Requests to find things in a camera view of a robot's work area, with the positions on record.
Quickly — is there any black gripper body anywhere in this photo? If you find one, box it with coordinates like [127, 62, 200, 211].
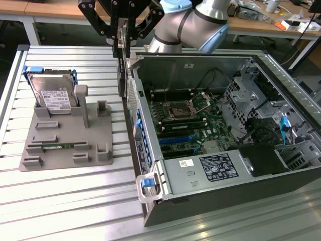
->
[96, 0, 151, 22]

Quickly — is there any wooden desk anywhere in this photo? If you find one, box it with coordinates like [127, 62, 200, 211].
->
[0, 0, 161, 46]
[227, 0, 321, 42]

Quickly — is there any open PC case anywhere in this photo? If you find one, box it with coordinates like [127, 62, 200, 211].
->
[122, 51, 321, 228]

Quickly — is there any metal socket cover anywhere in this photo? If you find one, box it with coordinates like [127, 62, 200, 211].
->
[188, 91, 214, 109]

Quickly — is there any CPU socket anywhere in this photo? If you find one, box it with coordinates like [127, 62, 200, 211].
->
[167, 101, 192, 119]

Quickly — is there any black installed RAM stick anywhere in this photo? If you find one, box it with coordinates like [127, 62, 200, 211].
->
[160, 119, 208, 132]

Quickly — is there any grey plastic parts rack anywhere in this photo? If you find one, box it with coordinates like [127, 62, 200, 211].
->
[19, 84, 114, 173]

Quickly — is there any blue expansion slot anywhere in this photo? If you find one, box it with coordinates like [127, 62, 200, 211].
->
[159, 136, 197, 146]

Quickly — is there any white cup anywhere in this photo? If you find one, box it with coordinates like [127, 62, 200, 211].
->
[265, 0, 281, 14]

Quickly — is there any green motherboard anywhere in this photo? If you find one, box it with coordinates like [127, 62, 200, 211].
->
[147, 91, 240, 161]

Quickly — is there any green RAM stick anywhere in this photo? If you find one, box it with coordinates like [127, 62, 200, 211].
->
[28, 142, 89, 149]

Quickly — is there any orange and white box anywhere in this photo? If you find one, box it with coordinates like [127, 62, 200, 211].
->
[274, 20, 301, 32]

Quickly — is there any grey power supply unit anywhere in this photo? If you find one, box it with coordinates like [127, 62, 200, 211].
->
[163, 149, 254, 197]

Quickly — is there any white flat box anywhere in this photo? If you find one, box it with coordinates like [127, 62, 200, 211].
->
[296, 21, 321, 34]

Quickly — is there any thin black wire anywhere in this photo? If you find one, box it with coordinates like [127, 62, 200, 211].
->
[200, 68, 232, 91]

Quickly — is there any hard disk with blue bracket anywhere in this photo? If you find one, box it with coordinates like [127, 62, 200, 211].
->
[22, 65, 79, 115]

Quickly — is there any blue flat wire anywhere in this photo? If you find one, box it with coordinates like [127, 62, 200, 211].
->
[280, 115, 289, 147]

